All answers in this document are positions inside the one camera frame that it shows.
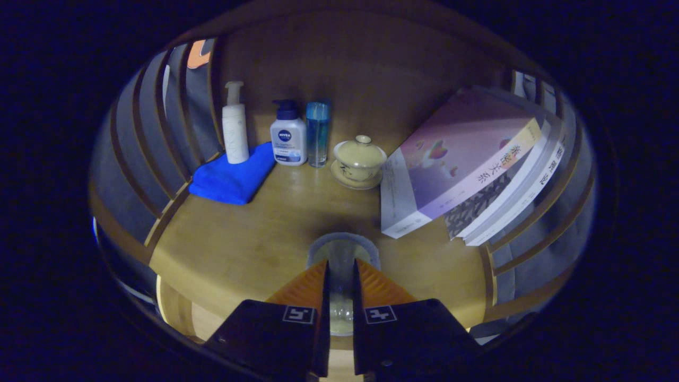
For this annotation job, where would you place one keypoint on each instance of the wooden countertop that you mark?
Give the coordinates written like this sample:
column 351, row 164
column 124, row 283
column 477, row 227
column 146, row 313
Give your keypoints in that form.
column 238, row 244

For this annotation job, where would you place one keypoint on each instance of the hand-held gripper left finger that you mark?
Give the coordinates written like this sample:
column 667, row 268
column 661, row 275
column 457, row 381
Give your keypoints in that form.
column 265, row 334

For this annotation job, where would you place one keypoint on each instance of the white lotion bottle blue cap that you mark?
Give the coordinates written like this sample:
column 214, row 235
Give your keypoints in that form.
column 288, row 138

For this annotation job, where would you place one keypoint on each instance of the purple book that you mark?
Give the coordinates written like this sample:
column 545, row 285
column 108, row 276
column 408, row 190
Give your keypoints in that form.
column 451, row 159

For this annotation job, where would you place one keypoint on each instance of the patterned cover book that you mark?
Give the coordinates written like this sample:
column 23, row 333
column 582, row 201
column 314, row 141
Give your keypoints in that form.
column 477, row 204

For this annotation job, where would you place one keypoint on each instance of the white book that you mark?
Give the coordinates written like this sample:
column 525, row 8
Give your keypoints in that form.
column 530, row 197

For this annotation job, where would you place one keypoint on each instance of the teal blue bottle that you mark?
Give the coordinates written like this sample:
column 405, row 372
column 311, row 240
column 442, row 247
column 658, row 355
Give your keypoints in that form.
column 317, row 132

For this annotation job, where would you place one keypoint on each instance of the blue folded cloth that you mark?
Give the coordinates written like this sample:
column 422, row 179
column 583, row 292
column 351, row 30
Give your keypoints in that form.
column 233, row 178

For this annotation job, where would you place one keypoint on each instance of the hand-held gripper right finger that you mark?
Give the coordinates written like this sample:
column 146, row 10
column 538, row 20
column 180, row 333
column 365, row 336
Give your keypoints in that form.
column 414, row 334

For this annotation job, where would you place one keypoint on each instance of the wooden cabinet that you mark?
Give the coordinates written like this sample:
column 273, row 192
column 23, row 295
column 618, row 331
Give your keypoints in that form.
column 345, row 63

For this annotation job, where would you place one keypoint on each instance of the beige lidded tea cup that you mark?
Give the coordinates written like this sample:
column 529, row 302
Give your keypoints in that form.
column 359, row 162

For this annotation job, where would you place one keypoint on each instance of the white pump bottle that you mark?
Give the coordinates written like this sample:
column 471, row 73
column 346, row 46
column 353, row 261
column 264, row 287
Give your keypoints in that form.
column 235, row 132

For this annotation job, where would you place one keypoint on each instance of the pale green object white base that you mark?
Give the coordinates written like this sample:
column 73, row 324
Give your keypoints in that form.
column 342, row 249

